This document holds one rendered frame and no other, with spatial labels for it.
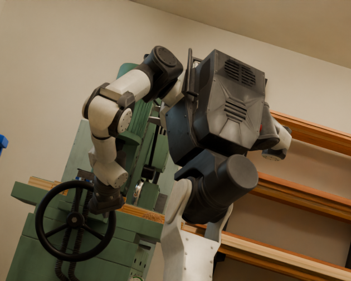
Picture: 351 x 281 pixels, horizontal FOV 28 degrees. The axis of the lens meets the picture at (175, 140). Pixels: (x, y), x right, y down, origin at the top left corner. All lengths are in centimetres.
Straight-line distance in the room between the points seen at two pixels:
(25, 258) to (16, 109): 278
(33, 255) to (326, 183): 318
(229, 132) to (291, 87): 344
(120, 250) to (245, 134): 78
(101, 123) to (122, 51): 346
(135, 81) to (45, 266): 91
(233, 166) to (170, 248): 32
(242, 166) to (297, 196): 295
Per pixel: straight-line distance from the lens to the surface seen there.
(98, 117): 202
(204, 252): 207
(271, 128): 240
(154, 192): 300
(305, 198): 491
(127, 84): 207
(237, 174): 196
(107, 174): 221
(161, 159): 304
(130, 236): 267
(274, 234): 532
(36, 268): 272
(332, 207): 501
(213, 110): 210
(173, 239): 207
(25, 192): 275
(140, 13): 556
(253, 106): 219
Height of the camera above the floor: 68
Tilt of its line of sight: 11 degrees up
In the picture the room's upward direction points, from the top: 17 degrees clockwise
